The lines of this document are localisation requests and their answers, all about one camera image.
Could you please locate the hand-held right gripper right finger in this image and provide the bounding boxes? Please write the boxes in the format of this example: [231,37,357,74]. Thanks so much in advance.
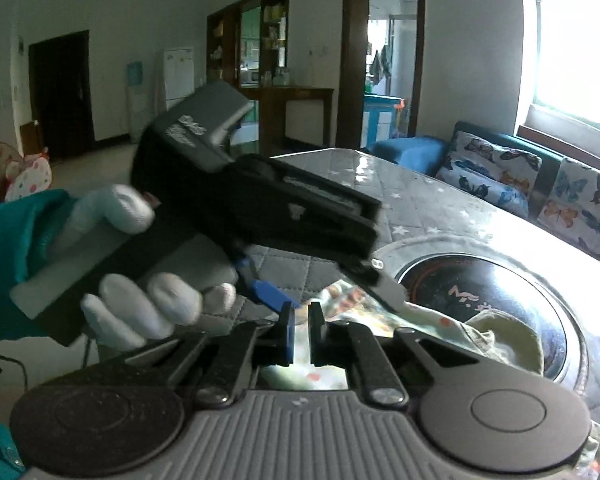
[307,302,496,408]

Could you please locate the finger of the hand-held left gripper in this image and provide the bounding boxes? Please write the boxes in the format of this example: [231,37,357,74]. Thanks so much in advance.
[336,256,408,319]
[234,256,302,312]

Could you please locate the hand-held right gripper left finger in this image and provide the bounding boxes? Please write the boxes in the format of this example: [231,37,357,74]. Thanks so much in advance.
[115,305,296,408]

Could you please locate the green printed children's shirt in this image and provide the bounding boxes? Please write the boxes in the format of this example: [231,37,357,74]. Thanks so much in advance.
[257,280,600,480]

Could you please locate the person's left forearm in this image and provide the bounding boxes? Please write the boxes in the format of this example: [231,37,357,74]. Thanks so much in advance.
[0,189,76,346]

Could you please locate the hanging clothes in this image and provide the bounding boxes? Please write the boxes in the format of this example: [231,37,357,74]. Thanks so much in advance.
[369,45,393,86]

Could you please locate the person's left hand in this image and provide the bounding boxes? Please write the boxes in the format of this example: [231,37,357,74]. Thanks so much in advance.
[50,184,238,352]

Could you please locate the round black hot plate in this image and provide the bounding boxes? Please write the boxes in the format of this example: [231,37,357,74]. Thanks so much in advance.
[375,232,588,386]

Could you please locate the wooden counter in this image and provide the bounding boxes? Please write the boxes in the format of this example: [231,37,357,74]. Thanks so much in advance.
[240,86,335,156]

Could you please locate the blue and white cabinet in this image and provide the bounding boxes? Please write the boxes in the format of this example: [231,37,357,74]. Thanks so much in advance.
[362,92,411,146]

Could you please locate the blue sofa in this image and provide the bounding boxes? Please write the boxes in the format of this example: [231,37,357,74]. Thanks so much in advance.
[367,120,600,271]

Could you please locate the white refrigerator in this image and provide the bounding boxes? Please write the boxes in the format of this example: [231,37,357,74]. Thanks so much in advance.
[157,46,196,111]

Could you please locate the water dispenser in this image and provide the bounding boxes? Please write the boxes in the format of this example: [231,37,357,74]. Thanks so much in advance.
[125,60,151,143]

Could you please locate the wooden display cabinet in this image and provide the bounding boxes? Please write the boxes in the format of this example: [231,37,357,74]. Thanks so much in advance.
[206,0,291,88]

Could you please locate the large butterfly print cushion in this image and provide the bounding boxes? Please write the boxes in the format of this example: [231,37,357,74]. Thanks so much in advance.
[536,157,600,267]

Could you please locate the dark wooden door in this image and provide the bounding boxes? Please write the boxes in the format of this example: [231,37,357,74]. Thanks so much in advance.
[27,30,96,161]

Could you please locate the polka dot cloth toy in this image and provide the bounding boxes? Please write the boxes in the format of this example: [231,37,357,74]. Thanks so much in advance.
[5,152,53,203]

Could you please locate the window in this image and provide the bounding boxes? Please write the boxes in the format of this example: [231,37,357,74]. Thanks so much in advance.
[530,0,600,138]

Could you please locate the dark wooden door frame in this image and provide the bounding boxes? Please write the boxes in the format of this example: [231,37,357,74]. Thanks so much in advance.
[336,0,426,148]

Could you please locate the black cable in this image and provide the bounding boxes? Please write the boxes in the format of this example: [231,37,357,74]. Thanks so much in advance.
[0,345,93,396]

